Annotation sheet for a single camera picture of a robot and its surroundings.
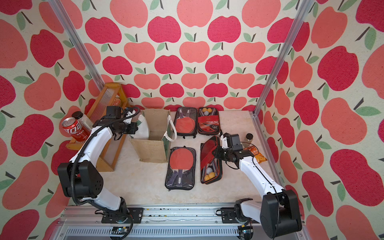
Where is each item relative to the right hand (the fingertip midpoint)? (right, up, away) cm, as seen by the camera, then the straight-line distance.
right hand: (215, 154), depth 85 cm
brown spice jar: (+23, +9, +7) cm, 26 cm away
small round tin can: (-66, +33, +16) cm, 75 cm away
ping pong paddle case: (-18, +20, +30) cm, 40 cm away
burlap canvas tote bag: (-39, +14, +22) cm, 47 cm away
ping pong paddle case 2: (-1, +20, +26) cm, 33 cm away
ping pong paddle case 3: (-20, -10, +1) cm, 23 cm away
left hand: (-45, +15, +2) cm, 48 cm away
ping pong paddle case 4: (-2, -7, -2) cm, 7 cm away
